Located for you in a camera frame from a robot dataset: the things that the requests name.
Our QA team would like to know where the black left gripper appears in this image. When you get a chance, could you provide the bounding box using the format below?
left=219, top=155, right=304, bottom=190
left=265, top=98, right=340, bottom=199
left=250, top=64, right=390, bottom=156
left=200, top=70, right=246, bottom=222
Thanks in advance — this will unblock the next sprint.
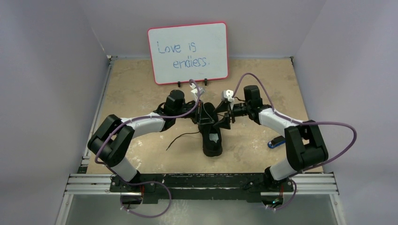
left=174, top=99, right=214, bottom=125

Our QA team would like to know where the black shoelace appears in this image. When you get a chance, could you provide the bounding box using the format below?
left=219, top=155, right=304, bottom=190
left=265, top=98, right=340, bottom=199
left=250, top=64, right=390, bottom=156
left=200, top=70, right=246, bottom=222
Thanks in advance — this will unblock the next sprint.
left=165, top=113, right=219, bottom=151

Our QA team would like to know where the black shoe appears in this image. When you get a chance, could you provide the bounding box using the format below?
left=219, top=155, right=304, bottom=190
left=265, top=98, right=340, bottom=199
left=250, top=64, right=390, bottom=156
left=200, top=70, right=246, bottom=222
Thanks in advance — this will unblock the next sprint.
left=198, top=102, right=222, bottom=157

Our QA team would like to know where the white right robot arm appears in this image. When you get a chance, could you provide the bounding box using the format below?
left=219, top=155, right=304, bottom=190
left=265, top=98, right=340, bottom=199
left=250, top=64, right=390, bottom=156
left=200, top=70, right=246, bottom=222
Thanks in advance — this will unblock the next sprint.
left=214, top=85, right=329, bottom=191

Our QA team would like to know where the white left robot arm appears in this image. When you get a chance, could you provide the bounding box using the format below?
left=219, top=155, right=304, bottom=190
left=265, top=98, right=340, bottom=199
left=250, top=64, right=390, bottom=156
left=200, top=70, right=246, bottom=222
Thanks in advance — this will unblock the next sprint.
left=87, top=90, right=222, bottom=192

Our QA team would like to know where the blue black marker eraser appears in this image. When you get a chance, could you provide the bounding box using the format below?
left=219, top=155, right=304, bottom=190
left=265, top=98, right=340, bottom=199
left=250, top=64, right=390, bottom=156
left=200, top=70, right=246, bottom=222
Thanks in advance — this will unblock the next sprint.
left=268, top=136, right=285, bottom=149

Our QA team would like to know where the red framed whiteboard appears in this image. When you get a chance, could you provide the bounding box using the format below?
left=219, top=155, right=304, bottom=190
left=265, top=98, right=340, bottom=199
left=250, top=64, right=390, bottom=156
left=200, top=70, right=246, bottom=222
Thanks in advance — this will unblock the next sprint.
left=147, top=22, right=229, bottom=85

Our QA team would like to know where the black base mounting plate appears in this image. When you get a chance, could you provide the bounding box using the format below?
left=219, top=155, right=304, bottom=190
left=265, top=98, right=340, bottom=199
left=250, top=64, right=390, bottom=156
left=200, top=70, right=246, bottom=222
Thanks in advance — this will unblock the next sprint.
left=110, top=173, right=294, bottom=205

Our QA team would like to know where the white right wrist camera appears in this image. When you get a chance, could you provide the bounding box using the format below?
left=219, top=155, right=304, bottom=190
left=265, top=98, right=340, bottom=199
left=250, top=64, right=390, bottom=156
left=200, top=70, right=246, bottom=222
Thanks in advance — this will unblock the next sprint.
left=221, top=90, right=235, bottom=109

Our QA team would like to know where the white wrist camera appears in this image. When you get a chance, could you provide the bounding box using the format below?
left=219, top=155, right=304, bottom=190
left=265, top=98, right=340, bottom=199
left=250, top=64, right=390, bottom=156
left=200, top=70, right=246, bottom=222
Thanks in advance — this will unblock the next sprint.
left=191, top=87, right=205, bottom=101
left=221, top=90, right=235, bottom=109

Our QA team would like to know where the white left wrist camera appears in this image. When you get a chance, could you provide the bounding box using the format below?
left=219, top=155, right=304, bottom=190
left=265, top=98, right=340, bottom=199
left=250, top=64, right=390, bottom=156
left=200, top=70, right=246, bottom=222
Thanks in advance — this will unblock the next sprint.
left=191, top=87, right=205, bottom=101

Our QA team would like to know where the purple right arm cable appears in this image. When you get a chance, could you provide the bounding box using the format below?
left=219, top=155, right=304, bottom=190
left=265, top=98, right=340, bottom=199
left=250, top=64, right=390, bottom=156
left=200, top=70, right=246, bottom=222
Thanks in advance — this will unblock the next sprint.
left=231, top=73, right=358, bottom=212

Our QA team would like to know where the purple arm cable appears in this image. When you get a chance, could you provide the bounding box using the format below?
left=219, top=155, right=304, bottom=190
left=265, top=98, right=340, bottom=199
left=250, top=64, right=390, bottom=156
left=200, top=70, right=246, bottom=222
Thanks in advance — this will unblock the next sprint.
left=231, top=73, right=358, bottom=212
left=93, top=79, right=203, bottom=218

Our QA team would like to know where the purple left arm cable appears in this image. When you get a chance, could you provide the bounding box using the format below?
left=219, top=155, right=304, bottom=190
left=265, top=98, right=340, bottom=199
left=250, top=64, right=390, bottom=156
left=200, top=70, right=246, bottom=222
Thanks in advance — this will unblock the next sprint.
left=93, top=79, right=203, bottom=218

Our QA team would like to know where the aluminium extrusion rail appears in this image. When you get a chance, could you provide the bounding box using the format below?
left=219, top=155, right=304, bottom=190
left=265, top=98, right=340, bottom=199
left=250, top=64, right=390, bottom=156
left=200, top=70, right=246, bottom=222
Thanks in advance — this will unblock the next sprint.
left=64, top=173, right=339, bottom=195

